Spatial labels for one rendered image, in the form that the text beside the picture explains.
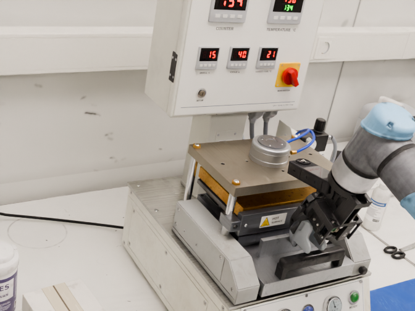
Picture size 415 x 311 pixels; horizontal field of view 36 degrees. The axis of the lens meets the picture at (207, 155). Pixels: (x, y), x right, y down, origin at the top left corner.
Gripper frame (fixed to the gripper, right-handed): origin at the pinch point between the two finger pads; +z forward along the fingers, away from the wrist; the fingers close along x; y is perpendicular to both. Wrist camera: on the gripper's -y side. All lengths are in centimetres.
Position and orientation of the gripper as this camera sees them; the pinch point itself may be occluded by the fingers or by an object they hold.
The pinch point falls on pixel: (295, 238)
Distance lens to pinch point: 124.6
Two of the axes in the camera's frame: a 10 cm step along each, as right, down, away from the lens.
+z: -3.3, 6.8, 6.6
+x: 8.6, -0.8, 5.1
